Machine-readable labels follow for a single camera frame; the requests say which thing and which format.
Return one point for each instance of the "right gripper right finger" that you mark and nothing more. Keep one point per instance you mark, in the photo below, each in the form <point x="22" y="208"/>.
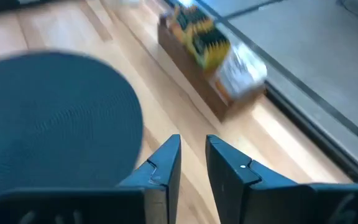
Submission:
<point x="228" y="186"/>

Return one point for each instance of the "round dark woven placemat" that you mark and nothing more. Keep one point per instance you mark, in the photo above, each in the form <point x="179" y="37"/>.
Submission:
<point x="57" y="124"/>

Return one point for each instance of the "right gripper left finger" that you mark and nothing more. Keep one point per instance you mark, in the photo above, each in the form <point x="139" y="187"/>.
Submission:
<point x="163" y="186"/>

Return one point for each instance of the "yellow dark tea bag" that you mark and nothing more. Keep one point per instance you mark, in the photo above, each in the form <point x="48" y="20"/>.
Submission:
<point x="193" y="20"/>

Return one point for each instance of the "wooden tea organizer box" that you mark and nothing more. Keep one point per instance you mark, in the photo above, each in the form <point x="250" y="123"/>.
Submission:
<point x="191" y="74"/>

